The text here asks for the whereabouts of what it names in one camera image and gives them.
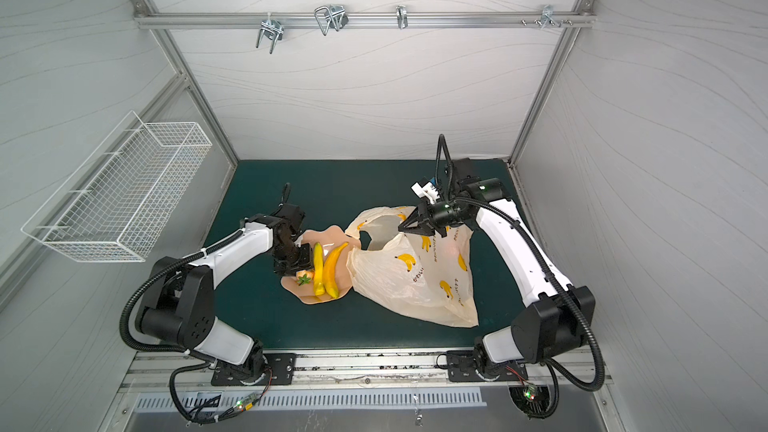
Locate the metal u-bolt clamp left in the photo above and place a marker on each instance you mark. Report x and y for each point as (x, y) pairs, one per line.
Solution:
(271, 31)

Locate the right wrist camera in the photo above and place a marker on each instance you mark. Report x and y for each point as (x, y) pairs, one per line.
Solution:
(426, 189)

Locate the aluminium crossbar rail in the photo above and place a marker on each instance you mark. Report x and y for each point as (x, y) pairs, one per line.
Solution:
(357, 20)

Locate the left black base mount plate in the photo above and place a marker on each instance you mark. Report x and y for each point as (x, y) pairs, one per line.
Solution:
(279, 368)

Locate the cream banana print plastic bag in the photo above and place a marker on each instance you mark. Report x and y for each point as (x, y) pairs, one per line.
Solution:
(421, 277)

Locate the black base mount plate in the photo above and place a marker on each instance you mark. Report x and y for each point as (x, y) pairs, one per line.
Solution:
(279, 368)
(475, 366)

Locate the metal u-bolt clamp middle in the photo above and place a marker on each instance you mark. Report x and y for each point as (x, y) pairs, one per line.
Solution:
(331, 17)

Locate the pink wavy fruit plate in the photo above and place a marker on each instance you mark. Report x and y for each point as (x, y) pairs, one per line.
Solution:
(337, 279)

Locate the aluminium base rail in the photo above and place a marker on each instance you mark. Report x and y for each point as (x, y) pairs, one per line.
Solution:
(318, 368)

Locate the metal bolt clamp right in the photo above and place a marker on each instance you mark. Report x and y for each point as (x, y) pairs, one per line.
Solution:
(547, 20)

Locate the yellow banana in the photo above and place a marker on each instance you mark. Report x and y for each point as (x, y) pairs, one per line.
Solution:
(318, 264)
(330, 265)

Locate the small metal bracket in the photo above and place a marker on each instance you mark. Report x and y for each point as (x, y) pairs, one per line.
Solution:
(401, 17)

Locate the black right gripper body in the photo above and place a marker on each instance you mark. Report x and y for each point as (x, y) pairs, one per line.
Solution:
(424, 217)

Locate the white vent grille strip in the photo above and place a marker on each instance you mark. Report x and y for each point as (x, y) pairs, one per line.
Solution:
(323, 399)

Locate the green table mat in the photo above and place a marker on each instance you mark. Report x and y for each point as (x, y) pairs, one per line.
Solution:
(253, 301)

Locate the white wire basket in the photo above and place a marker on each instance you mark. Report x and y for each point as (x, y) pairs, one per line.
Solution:
(115, 205)

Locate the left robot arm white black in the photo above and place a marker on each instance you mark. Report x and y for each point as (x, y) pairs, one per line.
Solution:
(174, 309)

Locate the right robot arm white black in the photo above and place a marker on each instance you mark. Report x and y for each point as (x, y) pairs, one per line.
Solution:
(557, 315)

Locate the red peach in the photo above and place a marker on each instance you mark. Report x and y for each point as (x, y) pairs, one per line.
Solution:
(304, 277)

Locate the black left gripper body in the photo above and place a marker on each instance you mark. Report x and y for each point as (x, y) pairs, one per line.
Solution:
(294, 257)

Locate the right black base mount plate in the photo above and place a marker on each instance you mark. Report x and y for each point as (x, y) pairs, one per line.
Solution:
(475, 366)

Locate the metal u-bolt clamp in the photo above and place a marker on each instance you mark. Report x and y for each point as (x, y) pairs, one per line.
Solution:
(331, 17)
(271, 31)

